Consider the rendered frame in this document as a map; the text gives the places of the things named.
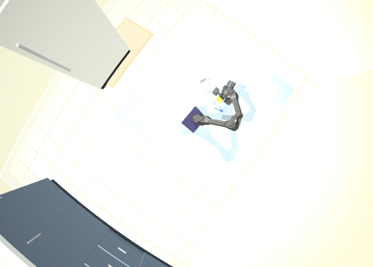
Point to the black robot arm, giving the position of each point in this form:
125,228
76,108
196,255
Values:
228,90

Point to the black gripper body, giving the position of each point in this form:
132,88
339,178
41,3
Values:
216,92

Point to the light blue flat mat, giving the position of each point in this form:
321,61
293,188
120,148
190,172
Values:
222,104

